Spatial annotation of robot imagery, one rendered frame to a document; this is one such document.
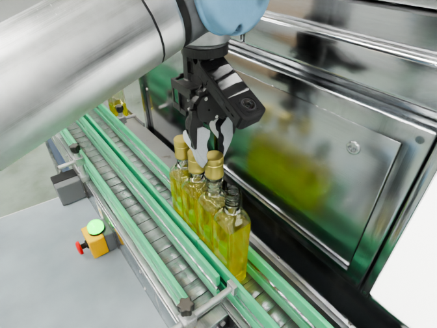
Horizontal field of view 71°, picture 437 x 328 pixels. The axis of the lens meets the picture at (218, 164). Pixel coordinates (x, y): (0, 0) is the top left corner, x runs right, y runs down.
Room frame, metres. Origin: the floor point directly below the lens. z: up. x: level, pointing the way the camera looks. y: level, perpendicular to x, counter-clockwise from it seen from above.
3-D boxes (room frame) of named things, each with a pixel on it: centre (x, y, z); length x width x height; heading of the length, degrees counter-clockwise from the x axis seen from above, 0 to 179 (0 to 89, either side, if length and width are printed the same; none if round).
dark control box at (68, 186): (0.80, 0.52, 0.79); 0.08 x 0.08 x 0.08; 37
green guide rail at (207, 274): (1.04, 0.53, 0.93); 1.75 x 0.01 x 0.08; 37
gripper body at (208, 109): (0.47, 0.03, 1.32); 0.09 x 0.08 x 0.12; 37
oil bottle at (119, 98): (1.16, 0.42, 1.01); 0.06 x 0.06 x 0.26; 42
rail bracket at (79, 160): (0.73, 0.44, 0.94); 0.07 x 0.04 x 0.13; 127
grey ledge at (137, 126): (1.05, 0.33, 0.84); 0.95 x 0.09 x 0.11; 37
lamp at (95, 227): (0.58, 0.35, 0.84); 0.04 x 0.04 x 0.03
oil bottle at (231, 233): (0.40, -0.03, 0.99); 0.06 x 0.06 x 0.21; 38
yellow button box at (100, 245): (0.58, 0.35, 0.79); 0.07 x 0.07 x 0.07; 37
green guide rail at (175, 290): (1.00, 0.59, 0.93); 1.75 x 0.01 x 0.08; 37
